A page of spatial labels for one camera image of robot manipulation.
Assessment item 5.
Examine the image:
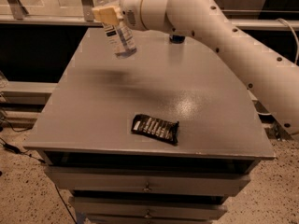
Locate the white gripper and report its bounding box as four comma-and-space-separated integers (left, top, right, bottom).
92, 0, 146, 31

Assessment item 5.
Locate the clear plastic water bottle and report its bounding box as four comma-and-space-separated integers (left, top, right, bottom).
96, 0, 136, 59

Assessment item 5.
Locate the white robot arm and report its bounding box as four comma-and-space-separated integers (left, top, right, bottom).
93, 0, 299, 137

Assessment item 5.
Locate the metal window railing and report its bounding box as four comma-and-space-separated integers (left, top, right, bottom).
0, 0, 299, 31

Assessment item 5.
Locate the blue Pepsi can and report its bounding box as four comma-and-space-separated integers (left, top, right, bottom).
169, 35, 185, 44

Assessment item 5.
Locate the black snack wrapper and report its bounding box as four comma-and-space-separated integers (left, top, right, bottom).
131, 114, 179, 146

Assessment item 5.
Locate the grey drawer cabinet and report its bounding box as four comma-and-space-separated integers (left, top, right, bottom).
24, 28, 274, 224

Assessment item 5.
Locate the upper grey drawer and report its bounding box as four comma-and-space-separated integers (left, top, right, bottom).
45, 167, 250, 197

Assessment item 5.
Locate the grey drawer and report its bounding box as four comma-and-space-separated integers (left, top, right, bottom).
45, 167, 250, 197
69, 197, 227, 220

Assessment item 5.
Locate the lower grey drawer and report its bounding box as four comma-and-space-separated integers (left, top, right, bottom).
69, 197, 227, 220

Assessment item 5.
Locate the black floor cable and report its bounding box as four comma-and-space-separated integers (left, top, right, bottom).
0, 119, 78, 224

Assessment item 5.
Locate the white cable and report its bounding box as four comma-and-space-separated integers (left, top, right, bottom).
255, 17, 299, 117

